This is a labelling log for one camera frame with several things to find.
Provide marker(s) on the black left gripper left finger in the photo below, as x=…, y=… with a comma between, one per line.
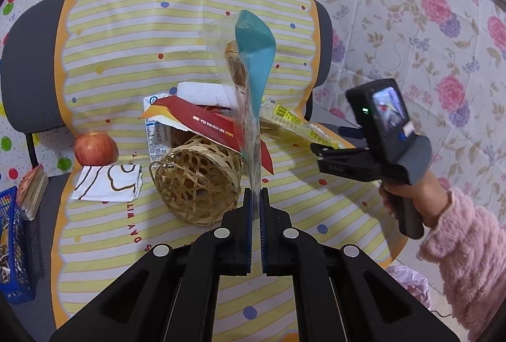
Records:
x=169, y=294

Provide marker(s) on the blue plastic basket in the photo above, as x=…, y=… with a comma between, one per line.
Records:
x=16, y=285

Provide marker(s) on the white paper bag brown lines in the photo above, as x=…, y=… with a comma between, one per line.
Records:
x=109, y=184

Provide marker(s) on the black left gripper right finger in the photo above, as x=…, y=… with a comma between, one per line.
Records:
x=341, y=294

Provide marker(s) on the yellow striped cloth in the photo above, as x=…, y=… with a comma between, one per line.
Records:
x=110, y=56

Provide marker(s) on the black action camera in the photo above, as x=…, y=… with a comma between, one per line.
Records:
x=381, y=113

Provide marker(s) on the red apple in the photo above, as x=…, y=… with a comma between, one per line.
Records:
x=95, y=149

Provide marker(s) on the person's right hand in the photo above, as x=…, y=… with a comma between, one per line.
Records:
x=428, y=196

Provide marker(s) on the yellow clear snack wrapper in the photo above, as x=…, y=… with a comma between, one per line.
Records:
x=272, y=112

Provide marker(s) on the pink trash bag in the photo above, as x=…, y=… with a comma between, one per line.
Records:
x=413, y=281

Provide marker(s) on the white foam block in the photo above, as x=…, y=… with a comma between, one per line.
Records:
x=206, y=94

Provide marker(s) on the red cardboard box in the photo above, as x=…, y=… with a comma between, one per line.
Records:
x=185, y=116

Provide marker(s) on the small book stack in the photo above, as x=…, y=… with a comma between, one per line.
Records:
x=31, y=191

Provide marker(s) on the floral print sheet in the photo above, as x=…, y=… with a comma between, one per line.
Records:
x=448, y=58

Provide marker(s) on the clear teal plastic wrapper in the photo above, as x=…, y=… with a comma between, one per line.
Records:
x=243, y=49

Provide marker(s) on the white blue milk carton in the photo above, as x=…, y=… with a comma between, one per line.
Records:
x=158, y=139

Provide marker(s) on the woven bamboo basket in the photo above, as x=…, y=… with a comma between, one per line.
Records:
x=199, y=181

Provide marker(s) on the grey chair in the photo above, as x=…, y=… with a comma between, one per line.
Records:
x=31, y=105

